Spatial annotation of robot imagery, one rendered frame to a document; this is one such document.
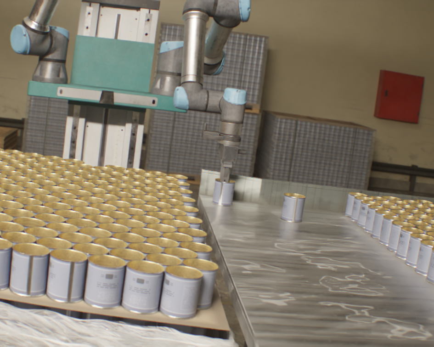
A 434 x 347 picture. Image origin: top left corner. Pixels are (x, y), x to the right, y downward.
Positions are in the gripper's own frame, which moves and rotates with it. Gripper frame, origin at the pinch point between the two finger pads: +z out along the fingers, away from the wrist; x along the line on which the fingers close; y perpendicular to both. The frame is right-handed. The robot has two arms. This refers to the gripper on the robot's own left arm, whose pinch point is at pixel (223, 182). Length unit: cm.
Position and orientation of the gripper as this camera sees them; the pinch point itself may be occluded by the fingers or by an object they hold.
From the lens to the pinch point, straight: 218.4
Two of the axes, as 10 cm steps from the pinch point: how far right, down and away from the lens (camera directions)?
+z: -1.3, 9.8, 1.5
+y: 9.9, 1.1, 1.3
